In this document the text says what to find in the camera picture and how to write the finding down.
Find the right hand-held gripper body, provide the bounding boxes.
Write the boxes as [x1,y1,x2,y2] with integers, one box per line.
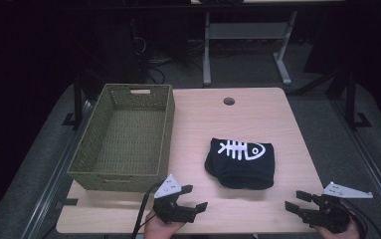
[297,180,374,234]

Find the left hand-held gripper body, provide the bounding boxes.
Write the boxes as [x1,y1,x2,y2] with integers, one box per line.
[151,174,196,224]

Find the person's right hand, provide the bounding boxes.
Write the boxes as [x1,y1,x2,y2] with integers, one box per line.
[312,218,362,239]

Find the person's left hand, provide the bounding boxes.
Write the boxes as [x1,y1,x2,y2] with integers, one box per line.
[143,208,186,239]

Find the black folded fishbone-print garment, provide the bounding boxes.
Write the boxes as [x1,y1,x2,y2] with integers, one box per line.
[204,136,277,191]

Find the green woven basket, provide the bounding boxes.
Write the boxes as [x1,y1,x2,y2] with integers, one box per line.
[66,83,176,194]

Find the black metal stand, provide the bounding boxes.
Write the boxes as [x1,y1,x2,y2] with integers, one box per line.
[342,70,373,131]
[61,73,87,131]

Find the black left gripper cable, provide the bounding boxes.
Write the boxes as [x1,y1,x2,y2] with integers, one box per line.
[130,181,163,239]

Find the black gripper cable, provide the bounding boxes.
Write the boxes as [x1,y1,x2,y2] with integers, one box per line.
[340,198,369,239]
[130,181,163,239]

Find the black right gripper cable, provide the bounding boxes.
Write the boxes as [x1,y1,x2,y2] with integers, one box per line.
[340,198,369,239]

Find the aluminium rail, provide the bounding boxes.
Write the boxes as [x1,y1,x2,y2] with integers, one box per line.
[329,98,381,231]
[19,98,96,239]

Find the tangle of floor cables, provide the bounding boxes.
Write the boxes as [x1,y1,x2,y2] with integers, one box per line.
[134,33,209,86]

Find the grey metal desk frame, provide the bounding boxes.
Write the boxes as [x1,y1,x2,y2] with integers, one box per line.
[202,9,299,88]

